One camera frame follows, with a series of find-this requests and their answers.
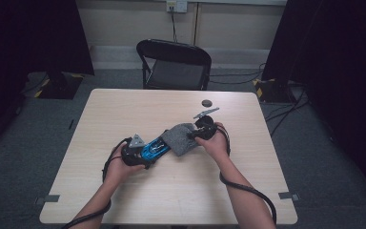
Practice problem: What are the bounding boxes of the white wall socket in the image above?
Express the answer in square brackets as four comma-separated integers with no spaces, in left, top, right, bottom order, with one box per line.
[166,0,189,14]

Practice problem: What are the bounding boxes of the grey cloth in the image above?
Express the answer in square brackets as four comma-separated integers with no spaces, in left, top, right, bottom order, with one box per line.
[160,122,201,157]

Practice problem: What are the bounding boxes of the black folding chair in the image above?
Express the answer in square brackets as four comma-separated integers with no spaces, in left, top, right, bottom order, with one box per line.
[135,38,213,92]

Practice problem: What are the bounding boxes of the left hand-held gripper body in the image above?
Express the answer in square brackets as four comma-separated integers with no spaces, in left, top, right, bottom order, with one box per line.
[120,133,151,170]

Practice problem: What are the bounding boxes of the person's left hand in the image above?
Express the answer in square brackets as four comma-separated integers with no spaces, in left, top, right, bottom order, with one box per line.
[102,143,146,189]

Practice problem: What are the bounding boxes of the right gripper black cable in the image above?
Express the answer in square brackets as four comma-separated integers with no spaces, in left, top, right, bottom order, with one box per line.
[216,123,278,226]

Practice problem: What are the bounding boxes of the black floor cables by wall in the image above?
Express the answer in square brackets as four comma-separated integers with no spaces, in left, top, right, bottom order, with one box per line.
[208,62,267,86]

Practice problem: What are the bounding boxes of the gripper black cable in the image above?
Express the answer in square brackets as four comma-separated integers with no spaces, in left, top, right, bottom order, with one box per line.
[216,123,278,226]
[61,136,133,229]

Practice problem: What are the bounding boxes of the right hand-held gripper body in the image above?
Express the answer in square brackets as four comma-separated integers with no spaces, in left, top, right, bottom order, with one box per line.
[193,106,221,142]

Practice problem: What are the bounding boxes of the dark curtain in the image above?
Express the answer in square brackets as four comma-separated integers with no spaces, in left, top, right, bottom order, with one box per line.
[0,0,96,160]
[261,0,366,206]

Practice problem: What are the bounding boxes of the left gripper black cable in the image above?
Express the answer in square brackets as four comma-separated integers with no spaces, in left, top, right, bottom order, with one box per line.
[61,136,133,229]

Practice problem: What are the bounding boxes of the black floor cables bundle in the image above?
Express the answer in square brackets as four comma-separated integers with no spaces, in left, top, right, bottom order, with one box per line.
[264,87,313,138]

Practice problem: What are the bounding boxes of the black wall socket cable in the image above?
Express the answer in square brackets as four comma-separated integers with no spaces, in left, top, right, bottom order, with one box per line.
[170,7,178,43]

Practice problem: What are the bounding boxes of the person's right hand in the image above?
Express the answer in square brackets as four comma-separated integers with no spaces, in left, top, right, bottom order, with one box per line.
[193,121,232,164]

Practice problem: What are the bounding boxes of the blue toy car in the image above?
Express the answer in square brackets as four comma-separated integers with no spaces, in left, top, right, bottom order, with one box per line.
[139,136,173,160]

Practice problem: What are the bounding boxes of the black stand base yellow tape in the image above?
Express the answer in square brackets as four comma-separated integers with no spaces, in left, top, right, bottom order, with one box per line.
[252,77,297,105]
[33,71,86,100]

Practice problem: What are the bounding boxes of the grey tape strip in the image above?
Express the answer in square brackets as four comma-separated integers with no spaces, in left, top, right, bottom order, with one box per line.
[277,191,301,202]
[34,194,61,205]

